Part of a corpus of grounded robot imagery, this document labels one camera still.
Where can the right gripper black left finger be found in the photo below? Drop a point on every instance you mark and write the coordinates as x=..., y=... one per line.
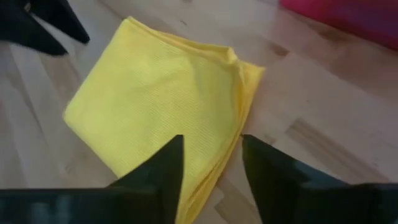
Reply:
x=140, y=202

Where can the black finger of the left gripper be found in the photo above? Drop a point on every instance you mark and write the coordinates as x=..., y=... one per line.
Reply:
x=21, y=25
x=63, y=18

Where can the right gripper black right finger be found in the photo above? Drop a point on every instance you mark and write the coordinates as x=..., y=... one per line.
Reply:
x=295, y=199

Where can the yellow microfiber towel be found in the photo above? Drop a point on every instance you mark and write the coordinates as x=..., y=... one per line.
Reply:
x=161, y=93

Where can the pink plastic tray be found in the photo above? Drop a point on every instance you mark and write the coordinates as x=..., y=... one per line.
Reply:
x=351, y=18

